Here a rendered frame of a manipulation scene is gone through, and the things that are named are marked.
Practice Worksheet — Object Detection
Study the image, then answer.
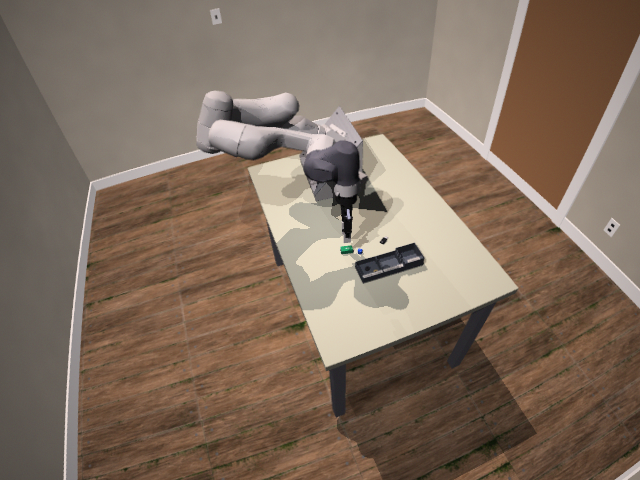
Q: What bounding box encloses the black rack of bins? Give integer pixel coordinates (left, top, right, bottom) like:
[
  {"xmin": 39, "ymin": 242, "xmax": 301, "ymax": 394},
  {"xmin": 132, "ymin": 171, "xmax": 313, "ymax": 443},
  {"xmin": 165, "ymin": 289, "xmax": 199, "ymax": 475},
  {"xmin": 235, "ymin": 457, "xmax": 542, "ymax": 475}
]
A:
[{"xmin": 355, "ymin": 242, "xmax": 424, "ymax": 283}]

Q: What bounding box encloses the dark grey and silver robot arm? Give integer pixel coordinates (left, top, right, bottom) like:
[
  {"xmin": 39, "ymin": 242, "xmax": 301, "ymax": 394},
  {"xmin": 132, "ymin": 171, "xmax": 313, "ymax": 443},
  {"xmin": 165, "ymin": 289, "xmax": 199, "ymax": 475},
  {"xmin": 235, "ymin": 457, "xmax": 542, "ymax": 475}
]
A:
[{"xmin": 196, "ymin": 91, "xmax": 368, "ymax": 197}]

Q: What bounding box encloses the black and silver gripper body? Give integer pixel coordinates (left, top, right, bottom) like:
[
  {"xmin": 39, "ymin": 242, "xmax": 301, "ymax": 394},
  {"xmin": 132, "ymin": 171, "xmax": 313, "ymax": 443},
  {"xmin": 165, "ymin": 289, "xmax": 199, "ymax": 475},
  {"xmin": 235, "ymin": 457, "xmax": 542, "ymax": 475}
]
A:
[{"xmin": 335, "ymin": 194, "xmax": 357, "ymax": 214}]

